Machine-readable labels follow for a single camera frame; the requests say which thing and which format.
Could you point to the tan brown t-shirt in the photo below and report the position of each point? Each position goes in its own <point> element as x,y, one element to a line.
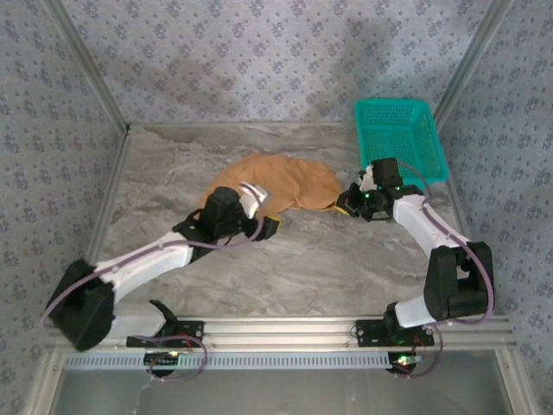
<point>294,181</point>

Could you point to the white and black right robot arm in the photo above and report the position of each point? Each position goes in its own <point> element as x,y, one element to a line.
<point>419,220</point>

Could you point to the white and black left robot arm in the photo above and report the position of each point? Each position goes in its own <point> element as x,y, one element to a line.
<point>147,263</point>

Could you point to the teal plastic mesh basket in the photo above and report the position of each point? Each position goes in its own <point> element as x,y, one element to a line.
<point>402,134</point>

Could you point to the black controller board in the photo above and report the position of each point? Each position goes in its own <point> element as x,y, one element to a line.
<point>162,359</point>
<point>399,367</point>

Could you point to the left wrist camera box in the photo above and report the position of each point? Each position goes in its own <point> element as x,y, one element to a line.
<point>222,203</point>

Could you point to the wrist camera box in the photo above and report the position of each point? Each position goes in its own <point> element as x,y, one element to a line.
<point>386,170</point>
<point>222,203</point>

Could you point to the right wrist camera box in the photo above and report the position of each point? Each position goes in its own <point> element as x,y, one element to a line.
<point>386,170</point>

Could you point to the aluminium extrusion mounting rail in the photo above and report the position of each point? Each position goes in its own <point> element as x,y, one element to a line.
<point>281,335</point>

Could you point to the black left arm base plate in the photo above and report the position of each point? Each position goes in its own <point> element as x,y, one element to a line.
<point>181,327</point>

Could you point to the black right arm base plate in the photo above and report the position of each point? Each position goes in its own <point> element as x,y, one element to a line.
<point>367,339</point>

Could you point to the aluminium frame post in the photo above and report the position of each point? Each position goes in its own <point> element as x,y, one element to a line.
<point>90,60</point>
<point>470,60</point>

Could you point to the aluminium frame leg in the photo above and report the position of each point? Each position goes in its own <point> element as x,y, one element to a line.
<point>514,384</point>
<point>43,384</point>

